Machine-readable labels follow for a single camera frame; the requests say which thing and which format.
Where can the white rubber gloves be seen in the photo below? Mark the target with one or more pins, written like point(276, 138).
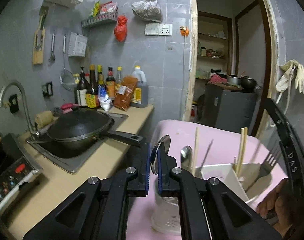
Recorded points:
point(293, 71)

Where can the dark soy sauce bottle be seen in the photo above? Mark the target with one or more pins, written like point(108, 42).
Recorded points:
point(92, 99)

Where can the white salt bag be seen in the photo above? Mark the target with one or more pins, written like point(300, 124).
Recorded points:
point(104, 100)

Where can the large oil jug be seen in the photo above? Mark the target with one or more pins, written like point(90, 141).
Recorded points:
point(140, 94)

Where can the wooden knife holder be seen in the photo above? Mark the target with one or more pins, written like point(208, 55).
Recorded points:
point(38, 41)

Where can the grey wall spice rack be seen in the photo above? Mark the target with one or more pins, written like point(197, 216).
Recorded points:
point(100, 20)

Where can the steel spoon large bowl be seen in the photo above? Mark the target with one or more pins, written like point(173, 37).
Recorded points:
point(161, 148)

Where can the black wok with handle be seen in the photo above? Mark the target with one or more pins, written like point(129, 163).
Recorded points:
point(80, 127)

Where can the orange snack packet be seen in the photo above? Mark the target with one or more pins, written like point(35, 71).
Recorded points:
point(125, 92)

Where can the red plastic bag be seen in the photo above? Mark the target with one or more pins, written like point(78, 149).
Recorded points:
point(120, 30)

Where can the person's right hand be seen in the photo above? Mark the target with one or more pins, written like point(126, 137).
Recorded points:
point(286, 208)

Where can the dark grey cabinet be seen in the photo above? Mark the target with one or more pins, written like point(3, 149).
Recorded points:
point(229, 110)

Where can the induction cooktop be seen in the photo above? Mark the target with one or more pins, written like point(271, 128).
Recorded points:
point(19, 172)

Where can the clear bag of dried goods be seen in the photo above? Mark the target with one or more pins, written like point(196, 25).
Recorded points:
point(148, 10)

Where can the steel fork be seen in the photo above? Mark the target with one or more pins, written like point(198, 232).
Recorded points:
point(268, 164)

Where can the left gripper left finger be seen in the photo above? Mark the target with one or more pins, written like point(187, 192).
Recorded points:
point(98, 209)

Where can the wire mesh strainer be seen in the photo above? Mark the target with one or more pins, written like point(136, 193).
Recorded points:
point(66, 77)

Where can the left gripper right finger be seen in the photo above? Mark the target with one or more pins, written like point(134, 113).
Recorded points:
point(208, 209)

